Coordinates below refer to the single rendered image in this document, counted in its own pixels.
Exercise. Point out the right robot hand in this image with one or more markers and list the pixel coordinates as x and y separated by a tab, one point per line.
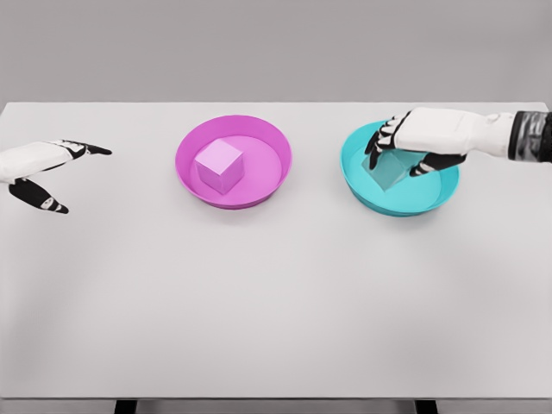
431	133

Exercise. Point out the magenta plate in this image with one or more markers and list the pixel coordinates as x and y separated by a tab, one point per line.
233	162

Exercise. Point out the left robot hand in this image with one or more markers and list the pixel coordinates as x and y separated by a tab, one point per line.
30	159

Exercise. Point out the cyan cube block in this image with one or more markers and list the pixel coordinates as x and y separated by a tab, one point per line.
388	170

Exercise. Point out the cyan plate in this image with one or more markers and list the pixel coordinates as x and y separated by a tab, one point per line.
399	190

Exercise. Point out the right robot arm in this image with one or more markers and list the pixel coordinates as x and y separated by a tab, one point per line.
517	134

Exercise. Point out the pink cube block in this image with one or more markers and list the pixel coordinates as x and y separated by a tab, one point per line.
219	166

